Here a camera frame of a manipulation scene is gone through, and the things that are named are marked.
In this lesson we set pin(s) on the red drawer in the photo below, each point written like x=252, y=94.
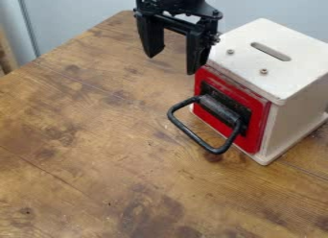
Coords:
x=239, y=99

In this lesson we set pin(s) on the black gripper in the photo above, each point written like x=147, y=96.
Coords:
x=188, y=17

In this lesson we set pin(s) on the black metal drawer handle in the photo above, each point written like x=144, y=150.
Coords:
x=208, y=102

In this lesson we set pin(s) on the wooden object at left edge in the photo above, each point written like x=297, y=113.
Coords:
x=8, y=63

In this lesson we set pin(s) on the white wooden box cabinet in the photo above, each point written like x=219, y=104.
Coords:
x=283, y=65

